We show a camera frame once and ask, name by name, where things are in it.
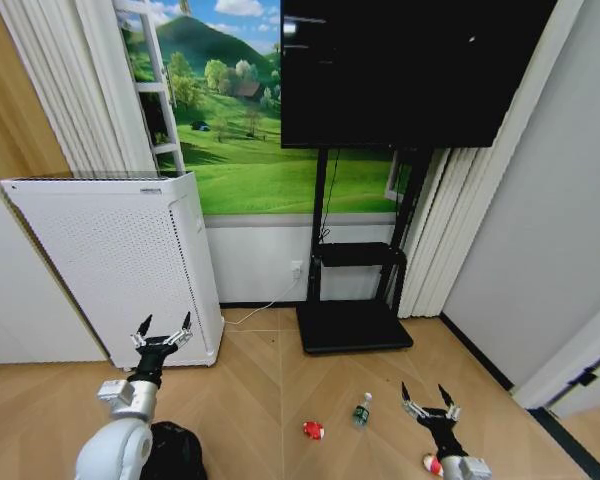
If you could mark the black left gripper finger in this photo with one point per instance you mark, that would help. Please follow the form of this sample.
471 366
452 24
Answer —
141 332
182 332

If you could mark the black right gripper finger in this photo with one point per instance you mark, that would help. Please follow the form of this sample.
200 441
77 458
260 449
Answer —
410 402
449 402

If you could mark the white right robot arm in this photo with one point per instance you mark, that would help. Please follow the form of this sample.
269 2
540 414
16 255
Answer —
467 467

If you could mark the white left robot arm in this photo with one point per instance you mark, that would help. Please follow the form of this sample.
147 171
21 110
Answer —
122 430

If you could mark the black television floor stand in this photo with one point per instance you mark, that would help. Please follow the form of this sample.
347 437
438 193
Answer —
352 295

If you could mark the red and tan crumpled wrapper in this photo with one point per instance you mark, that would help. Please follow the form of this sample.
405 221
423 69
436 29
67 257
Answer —
432 462

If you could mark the clear plastic bottle green label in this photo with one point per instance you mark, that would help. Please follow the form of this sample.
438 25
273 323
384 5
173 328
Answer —
362 411

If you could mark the white air purifier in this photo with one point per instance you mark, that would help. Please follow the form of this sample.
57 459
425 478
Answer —
125 265

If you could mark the crumpled red white wrapper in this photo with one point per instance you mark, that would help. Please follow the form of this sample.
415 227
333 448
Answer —
314 430

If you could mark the black door hinge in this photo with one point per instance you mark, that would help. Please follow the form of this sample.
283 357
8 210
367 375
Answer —
587 376

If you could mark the black device on stand shelf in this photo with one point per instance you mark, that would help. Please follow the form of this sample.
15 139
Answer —
355 254

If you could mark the white pleated curtain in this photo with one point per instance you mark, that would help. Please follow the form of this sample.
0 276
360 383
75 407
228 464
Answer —
75 85
460 210

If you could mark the large black television screen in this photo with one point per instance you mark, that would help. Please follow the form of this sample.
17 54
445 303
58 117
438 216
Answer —
405 70

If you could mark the white wall socket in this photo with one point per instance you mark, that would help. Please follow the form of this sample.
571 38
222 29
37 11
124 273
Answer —
296 270

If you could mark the green landscape wall mural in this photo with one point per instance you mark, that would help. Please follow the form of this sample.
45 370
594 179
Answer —
260 125

